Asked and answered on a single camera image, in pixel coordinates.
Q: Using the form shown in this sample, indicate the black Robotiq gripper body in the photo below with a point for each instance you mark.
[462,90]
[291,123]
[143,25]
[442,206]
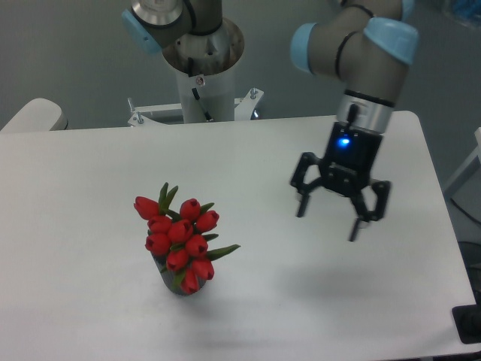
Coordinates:
[349,156]

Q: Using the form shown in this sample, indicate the red tulip bouquet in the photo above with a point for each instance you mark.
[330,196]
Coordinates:
[182,236]

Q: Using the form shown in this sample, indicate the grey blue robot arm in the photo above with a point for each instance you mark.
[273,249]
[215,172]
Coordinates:
[368,45]

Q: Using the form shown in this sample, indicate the dark grey ribbed vase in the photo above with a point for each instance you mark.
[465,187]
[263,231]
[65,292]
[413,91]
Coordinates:
[168,276]

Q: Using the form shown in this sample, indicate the black device at table edge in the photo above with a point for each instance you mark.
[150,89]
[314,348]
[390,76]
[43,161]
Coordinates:
[467,322]

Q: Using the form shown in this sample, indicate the white chair back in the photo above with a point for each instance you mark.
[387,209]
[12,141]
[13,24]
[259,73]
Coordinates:
[38,115]

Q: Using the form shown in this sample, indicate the white furniture frame right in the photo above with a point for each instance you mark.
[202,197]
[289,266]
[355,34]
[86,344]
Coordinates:
[465,171]

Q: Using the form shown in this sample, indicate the white pedestal base frame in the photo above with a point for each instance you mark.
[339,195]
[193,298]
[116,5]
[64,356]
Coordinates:
[245,108]

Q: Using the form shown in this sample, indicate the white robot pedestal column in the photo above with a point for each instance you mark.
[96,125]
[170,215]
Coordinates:
[204,69]

